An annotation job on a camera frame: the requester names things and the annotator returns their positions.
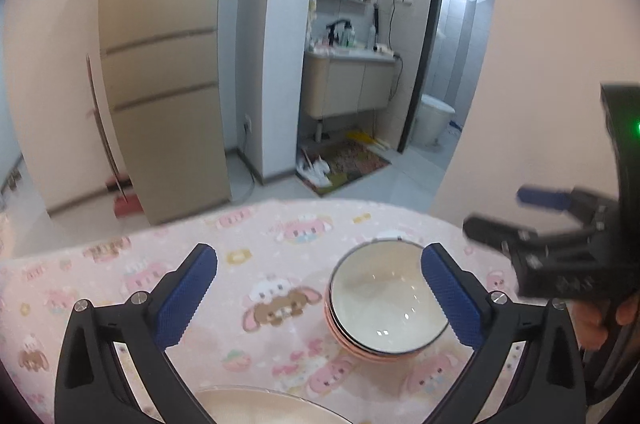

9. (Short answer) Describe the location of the person's right hand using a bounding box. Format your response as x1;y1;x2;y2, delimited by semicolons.
570;294;639;352

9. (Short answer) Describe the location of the bathroom vanity cabinet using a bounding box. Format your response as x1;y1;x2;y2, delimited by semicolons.
300;50;396;121

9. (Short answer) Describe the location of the beige refrigerator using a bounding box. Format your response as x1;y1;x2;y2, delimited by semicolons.
98;0;231;225

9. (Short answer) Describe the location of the pink cartoon tablecloth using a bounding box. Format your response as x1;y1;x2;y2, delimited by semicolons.
0;197;526;424

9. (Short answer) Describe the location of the patterned bathroom floor mat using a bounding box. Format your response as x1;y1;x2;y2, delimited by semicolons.
296;139;390;197

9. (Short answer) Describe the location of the black faucet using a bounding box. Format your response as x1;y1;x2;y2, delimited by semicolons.
326;18;352;46

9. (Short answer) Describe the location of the pink rimmed white bowl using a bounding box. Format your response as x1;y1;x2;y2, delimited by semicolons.
323;289;426;364

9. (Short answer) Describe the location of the broom with wooden handle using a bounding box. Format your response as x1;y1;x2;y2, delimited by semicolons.
84;55;144;220

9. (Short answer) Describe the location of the white cartoon cat plate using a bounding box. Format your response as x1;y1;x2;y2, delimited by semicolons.
195;386;348;424

